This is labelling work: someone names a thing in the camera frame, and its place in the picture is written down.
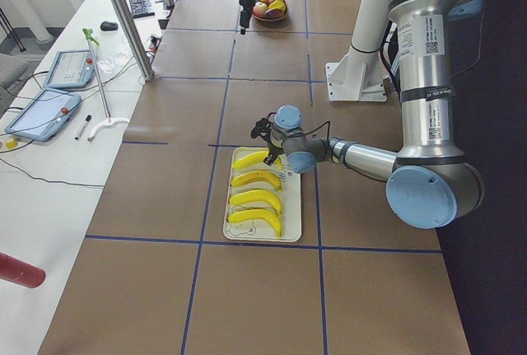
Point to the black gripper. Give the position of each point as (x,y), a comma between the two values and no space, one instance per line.
(245,4)
(273,149)

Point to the yellow banana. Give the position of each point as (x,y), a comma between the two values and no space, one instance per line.
(271,218)
(256,160)
(257,176)
(257,195)

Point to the brown wicker basket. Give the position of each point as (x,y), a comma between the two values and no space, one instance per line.
(263,19)

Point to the dark red mango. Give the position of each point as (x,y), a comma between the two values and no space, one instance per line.
(273,15)

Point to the yellow starfruit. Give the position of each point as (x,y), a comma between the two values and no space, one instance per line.
(277,4)

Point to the white bear tray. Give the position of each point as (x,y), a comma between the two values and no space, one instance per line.
(259,230)

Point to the black computer mouse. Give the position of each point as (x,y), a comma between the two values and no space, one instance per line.
(108,26)

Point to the white reacher grabber tool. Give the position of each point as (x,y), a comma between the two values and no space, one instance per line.
(109,121)

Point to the upper blue teach pendant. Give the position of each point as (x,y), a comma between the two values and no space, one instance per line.
(71,69)

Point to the blue teach pendant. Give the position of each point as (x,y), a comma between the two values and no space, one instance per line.
(71,69)
(45,116)

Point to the black marker pen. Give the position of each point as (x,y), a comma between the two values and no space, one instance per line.
(83,127)

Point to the lower blue teach pendant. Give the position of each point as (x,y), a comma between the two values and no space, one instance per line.
(45,116)

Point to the red cylinder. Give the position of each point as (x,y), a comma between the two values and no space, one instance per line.
(19,272)

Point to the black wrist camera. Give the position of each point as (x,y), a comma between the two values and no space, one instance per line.
(262,128)

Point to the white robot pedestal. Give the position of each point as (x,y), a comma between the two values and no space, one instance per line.
(359,76)

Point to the aluminium frame post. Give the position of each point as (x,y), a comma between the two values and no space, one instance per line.
(130,30)

